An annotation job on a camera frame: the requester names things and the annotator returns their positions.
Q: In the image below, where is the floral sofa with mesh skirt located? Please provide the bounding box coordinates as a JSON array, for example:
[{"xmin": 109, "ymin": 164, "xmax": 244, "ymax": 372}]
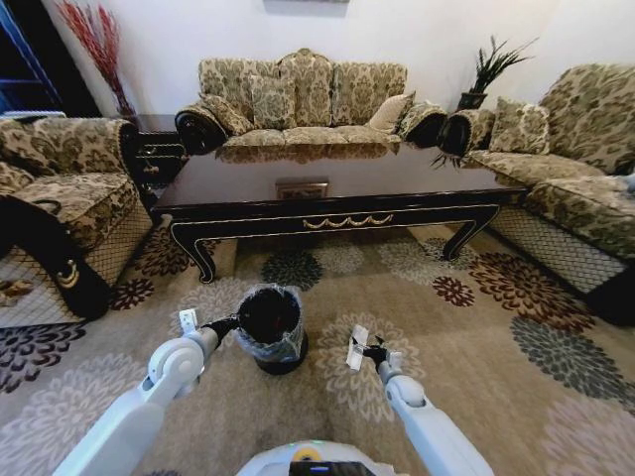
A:
[{"xmin": 440, "ymin": 62, "xmax": 635, "ymax": 328}]

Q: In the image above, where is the cream textured cushion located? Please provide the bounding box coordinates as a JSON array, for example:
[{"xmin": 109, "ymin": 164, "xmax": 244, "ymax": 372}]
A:
[{"xmin": 367, "ymin": 90, "xmax": 417, "ymax": 134}]

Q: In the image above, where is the floral patterned beige rug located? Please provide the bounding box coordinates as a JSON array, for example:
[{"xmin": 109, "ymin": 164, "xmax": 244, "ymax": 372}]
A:
[{"xmin": 0, "ymin": 217, "xmax": 635, "ymax": 476}]

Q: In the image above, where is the floral three-seat sofa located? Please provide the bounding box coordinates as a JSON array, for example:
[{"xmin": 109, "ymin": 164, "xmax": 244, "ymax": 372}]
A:
[{"xmin": 174, "ymin": 48, "xmax": 450, "ymax": 156}]

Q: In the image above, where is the framed wall picture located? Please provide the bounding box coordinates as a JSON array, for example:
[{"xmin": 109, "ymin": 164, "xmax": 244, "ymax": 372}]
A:
[{"xmin": 262, "ymin": 0, "xmax": 349, "ymax": 13}]

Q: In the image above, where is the red dried branch decoration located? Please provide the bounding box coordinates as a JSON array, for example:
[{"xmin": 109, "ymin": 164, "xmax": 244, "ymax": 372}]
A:
[{"xmin": 55, "ymin": 0, "xmax": 138, "ymax": 118}]

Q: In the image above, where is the dark wooden side table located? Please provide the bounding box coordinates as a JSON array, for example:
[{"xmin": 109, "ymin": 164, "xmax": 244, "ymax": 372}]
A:
[{"xmin": 121, "ymin": 113, "xmax": 191, "ymax": 209}]

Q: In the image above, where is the dark plant pot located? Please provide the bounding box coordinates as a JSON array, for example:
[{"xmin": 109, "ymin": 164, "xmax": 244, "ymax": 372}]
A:
[{"xmin": 455, "ymin": 90, "xmax": 490, "ymax": 113}]

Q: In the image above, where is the floral square cushion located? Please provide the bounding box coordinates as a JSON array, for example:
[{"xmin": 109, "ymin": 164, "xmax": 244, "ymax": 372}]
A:
[
  {"xmin": 487, "ymin": 95, "xmax": 552, "ymax": 157},
  {"xmin": 247, "ymin": 73, "xmax": 298, "ymax": 131},
  {"xmin": 196, "ymin": 92, "xmax": 255, "ymax": 137}
]

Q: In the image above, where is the floral armchair with dark arms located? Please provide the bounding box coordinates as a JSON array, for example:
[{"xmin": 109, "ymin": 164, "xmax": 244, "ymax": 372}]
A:
[{"xmin": 0, "ymin": 114, "xmax": 156, "ymax": 321}]

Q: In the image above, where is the blue metal frame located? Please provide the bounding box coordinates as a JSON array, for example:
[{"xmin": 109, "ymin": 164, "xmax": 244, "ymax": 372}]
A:
[{"xmin": 0, "ymin": 0, "xmax": 64, "ymax": 106}]

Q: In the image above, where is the brown crumpled floor trash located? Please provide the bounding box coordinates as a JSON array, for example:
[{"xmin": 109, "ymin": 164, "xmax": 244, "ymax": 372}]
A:
[{"xmin": 0, "ymin": 279, "xmax": 34, "ymax": 304}]

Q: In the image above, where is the white robot front shell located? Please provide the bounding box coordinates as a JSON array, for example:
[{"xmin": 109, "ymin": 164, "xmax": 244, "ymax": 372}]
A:
[{"xmin": 236, "ymin": 437, "xmax": 398, "ymax": 476}]

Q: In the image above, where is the white wrapper trash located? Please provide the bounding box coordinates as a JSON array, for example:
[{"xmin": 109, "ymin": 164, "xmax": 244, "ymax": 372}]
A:
[{"xmin": 346, "ymin": 324, "xmax": 371, "ymax": 370}]

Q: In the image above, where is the green potted plant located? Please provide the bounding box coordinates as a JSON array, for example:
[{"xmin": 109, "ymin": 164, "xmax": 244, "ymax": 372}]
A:
[{"xmin": 468, "ymin": 34, "xmax": 541, "ymax": 95}]

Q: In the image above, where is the black trash bin with liner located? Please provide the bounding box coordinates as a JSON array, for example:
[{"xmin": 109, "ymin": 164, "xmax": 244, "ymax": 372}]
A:
[{"xmin": 232, "ymin": 284, "xmax": 311, "ymax": 375}]

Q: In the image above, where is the dark wooden coffee table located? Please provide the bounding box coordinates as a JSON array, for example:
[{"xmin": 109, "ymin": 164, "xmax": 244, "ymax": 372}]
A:
[{"xmin": 150, "ymin": 142, "xmax": 530, "ymax": 285}]

